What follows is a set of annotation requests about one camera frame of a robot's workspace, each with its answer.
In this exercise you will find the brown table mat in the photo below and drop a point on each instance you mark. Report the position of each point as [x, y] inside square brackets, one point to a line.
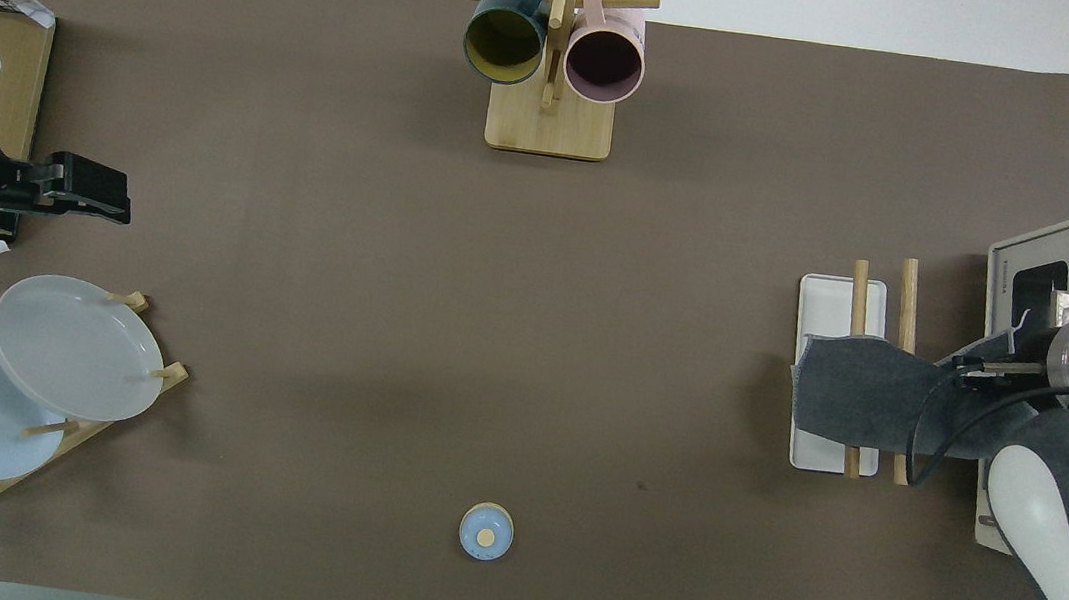
[510, 338]

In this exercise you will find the blue round call bell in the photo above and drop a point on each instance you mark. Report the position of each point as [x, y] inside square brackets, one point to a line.
[486, 532]

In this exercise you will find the purple and grey towel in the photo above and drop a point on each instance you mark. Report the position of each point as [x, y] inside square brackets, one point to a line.
[865, 398]

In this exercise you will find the pink mug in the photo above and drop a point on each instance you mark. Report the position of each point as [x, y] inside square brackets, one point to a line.
[605, 61]

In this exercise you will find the wooden mug tree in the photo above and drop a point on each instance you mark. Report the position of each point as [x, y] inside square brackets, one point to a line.
[549, 126]

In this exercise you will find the grey plate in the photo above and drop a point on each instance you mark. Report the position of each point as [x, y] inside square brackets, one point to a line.
[76, 348]

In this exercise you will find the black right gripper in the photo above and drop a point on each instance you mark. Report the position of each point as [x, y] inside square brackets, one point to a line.
[1027, 346]

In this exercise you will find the wooden plate rack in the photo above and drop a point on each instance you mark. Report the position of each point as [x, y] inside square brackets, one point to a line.
[91, 436]

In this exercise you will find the dark teal mug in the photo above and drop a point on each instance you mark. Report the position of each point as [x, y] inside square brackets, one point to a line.
[504, 40]

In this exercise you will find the white towel rack wooden bars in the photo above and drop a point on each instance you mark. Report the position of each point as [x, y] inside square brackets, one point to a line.
[835, 309]

